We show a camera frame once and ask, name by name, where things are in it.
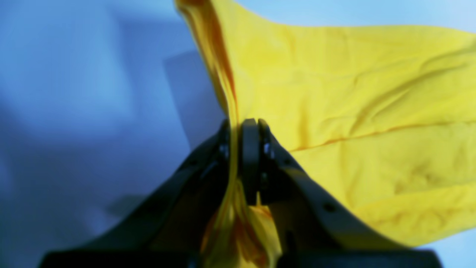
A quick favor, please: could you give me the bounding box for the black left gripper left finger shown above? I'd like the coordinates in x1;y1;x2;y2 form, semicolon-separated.
40;120;231;268

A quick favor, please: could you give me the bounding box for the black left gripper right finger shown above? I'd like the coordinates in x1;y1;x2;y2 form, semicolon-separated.
240;119;442;268

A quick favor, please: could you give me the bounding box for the yellow T-shirt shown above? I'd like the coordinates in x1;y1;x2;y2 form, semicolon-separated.
175;0;476;268

